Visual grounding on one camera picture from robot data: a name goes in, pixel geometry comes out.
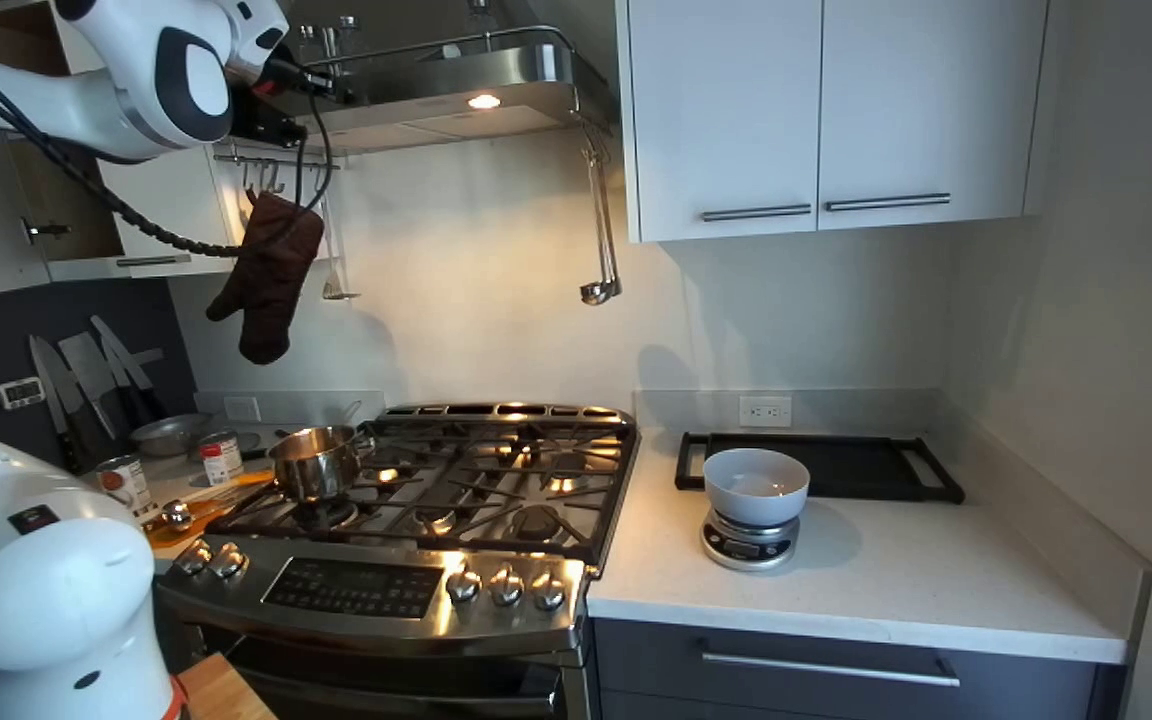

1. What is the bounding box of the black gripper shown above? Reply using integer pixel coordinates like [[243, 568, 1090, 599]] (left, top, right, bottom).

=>
[[220, 51, 340, 153]]

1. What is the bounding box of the stainless steel range hood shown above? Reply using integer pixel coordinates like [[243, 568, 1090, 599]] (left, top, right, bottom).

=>
[[209, 16, 626, 161]]

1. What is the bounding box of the brown oven mitt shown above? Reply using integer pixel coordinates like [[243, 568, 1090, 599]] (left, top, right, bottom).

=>
[[204, 188, 330, 366]]

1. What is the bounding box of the hanging steel utensil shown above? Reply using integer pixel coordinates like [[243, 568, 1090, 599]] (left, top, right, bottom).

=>
[[317, 164, 359, 305]]

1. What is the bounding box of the hanging steel ladle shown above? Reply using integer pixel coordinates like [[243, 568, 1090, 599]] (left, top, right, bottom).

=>
[[575, 131, 630, 312]]

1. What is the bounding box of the small steel saucepan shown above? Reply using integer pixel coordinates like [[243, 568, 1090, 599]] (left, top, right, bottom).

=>
[[269, 418, 370, 507]]

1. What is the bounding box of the white jar with red label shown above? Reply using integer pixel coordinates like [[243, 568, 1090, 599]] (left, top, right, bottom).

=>
[[94, 450, 155, 520], [197, 432, 250, 492]]

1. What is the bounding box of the white cabinet door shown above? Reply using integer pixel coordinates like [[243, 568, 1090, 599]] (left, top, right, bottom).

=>
[[817, 0, 1053, 235], [621, 0, 829, 247]]

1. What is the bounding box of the wooden cutting board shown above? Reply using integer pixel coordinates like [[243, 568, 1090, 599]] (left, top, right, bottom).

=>
[[139, 463, 285, 565]]

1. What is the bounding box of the black cast iron burner grate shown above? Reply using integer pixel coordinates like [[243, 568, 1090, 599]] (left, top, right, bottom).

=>
[[213, 418, 401, 543], [370, 404, 532, 550], [507, 404, 639, 565]]

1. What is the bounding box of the stainless steel gas range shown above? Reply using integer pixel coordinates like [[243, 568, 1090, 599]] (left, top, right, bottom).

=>
[[151, 394, 646, 720]]

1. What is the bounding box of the grey backsplash outlet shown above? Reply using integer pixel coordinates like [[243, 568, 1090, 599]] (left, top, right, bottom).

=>
[[741, 390, 797, 426]]

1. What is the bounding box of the grey scale bowl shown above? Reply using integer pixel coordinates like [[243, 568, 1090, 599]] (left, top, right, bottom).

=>
[[702, 445, 817, 529]]

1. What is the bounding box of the round kitchen scale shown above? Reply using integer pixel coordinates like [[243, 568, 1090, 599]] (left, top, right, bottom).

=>
[[702, 507, 810, 575]]

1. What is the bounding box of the black flat griddle tray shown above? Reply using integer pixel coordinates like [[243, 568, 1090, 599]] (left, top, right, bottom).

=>
[[673, 426, 967, 507]]

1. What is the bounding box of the steel utensil rail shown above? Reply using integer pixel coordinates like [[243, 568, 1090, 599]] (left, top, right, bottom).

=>
[[213, 147, 345, 172]]

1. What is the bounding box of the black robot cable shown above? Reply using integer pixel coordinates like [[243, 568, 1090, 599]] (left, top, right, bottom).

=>
[[0, 51, 340, 261]]

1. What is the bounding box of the wall mounted kitchen knife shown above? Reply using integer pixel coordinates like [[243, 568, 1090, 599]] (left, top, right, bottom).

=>
[[57, 329, 120, 434], [88, 312, 162, 404], [25, 330, 82, 445]]

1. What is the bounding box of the white wall outlet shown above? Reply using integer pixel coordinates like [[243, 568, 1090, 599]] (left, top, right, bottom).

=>
[[0, 373, 53, 415]]

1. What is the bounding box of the grey drawer with bar handle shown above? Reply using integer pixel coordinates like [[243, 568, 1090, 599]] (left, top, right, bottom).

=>
[[589, 617, 1130, 720]]

